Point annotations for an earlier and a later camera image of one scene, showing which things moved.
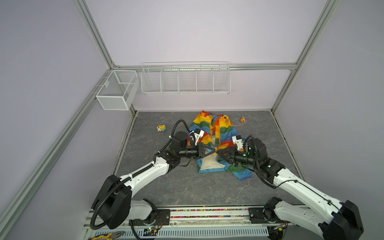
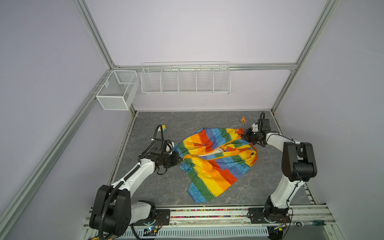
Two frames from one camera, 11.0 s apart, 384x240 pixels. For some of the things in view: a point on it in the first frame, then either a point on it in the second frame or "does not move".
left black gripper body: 196,153 → 170,160
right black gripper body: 238,157 → 251,136
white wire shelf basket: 210,77 does not move
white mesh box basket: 119,90 does not move
